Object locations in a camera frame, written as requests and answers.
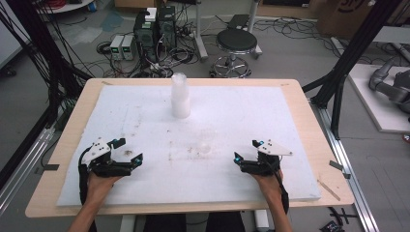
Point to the grey metal stand leg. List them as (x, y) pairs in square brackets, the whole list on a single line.
[(254, 32), (199, 32)]

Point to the brown cardboard box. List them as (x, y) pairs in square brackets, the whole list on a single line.
[(348, 17)]

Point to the black tape strip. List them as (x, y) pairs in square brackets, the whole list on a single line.
[(51, 167)]

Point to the black computer tower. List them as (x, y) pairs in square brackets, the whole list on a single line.
[(167, 29), (145, 37)]

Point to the white table leg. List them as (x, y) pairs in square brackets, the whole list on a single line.
[(128, 224), (261, 220)]

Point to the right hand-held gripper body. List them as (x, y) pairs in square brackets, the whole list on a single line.
[(272, 149)]

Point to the black round stool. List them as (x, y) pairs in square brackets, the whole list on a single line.
[(236, 40)]

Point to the white floor board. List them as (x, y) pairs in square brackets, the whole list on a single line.
[(380, 112)]

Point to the person's left hand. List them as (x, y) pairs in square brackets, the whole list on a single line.
[(98, 188)]

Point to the white foam mat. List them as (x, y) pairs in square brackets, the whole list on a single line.
[(199, 174)]

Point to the small black device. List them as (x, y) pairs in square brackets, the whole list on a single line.
[(332, 226)]

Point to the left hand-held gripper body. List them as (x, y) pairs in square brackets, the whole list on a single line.
[(100, 151)]

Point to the black cross bracket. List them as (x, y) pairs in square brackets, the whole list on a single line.
[(341, 215)]

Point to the grey bench power supply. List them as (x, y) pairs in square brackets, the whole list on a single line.
[(116, 47), (128, 47)]

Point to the white round table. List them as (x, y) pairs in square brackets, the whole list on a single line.
[(67, 5)]

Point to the grey tape strip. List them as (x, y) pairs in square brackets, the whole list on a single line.
[(338, 167)]

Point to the clear plastic drinking cup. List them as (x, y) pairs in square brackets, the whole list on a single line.
[(205, 148)]

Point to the aluminium rail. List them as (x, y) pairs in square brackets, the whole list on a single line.
[(346, 167), (22, 170)]

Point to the small white box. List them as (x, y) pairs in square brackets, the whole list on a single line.
[(151, 14)]

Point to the stack of clear plastic cups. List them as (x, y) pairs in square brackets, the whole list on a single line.
[(180, 98)]

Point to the black metal frame post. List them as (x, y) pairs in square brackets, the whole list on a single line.
[(42, 51), (351, 61)]

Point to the person's right hand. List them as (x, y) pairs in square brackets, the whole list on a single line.
[(270, 188)]

